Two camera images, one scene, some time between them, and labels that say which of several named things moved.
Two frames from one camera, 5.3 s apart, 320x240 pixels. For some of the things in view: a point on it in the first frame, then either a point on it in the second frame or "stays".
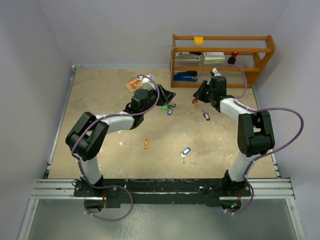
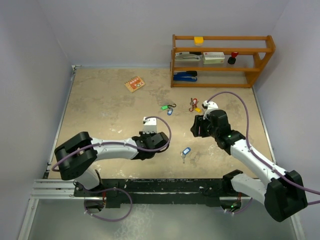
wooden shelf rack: [234, 60] stays
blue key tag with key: [170, 111] stays
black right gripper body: [206, 93] -> [206, 129]
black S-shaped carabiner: [173, 106] stays
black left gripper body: [152, 99] -> [145, 136]
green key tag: [164, 107] stays
